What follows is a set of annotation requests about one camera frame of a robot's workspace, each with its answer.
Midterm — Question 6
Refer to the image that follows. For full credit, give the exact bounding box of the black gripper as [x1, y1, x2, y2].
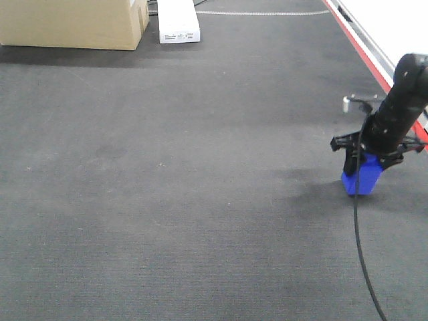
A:
[330, 115, 427, 177]

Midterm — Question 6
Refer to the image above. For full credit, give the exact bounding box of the blue plastic bottle-shaped block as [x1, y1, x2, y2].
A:
[341, 152, 383, 196]

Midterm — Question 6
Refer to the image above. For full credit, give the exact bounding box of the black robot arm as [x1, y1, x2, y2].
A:
[330, 53, 427, 176]

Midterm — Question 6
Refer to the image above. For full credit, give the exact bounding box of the white conveyor side panel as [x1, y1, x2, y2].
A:
[322, 0, 428, 148]

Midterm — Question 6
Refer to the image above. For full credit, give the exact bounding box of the white long carton box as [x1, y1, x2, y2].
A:
[157, 0, 201, 44]

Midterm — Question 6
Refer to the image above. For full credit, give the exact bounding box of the brown cardboard box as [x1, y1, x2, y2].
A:
[1, 1, 149, 51]

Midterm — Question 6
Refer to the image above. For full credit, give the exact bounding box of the black cable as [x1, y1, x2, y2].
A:
[353, 123, 389, 321]

